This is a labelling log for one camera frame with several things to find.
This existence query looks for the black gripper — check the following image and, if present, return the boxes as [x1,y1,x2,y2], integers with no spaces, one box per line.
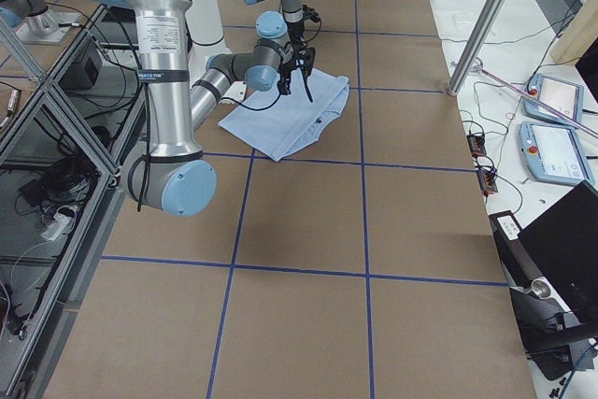
[285,5,321,44]
[277,44,316,103]

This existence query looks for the light blue t-shirt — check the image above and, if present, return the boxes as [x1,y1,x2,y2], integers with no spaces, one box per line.
[219,68,349,162]

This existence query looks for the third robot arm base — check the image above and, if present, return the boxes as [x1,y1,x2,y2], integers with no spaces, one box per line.
[1,0,80,45]

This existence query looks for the reacher grabber tool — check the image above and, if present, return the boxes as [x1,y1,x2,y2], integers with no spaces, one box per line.
[468,64,598,139]

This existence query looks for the teach pendant far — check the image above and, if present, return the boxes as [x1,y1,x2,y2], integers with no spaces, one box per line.
[523,74,584,124]

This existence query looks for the teach pendant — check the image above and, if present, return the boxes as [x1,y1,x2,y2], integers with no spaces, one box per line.
[519,121,594,186]
[523,74,584,124]

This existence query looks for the teach pendant near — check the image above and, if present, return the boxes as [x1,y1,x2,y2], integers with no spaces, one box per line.
[519,121,594,186]

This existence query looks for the black monitor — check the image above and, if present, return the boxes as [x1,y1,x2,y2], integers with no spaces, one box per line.
[519,181,597,322]

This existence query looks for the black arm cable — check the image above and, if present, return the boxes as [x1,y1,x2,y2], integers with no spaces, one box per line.
[135,80,287,213]

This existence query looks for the aluminium frame post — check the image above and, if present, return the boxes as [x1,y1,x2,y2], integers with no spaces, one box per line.
[448,0,505,96]

